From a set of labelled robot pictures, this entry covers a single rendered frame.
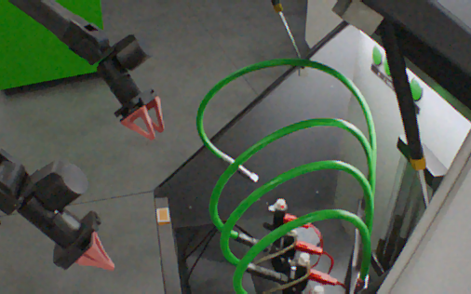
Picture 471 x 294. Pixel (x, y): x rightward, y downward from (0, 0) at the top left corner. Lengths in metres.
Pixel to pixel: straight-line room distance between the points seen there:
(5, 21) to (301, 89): 3.18
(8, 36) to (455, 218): 3.86
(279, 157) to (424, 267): 0.78
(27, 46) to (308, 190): 3.16
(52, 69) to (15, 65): 0.31
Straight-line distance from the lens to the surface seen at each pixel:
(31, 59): 4.21
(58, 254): 0.87
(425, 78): 0.92
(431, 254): 0.60
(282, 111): 1.24
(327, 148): 1.35
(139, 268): 2.44
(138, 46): 1.04
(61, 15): 1.10
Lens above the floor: 1.78
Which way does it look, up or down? 33 degrees down
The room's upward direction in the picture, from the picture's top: 2 degrees clockwise
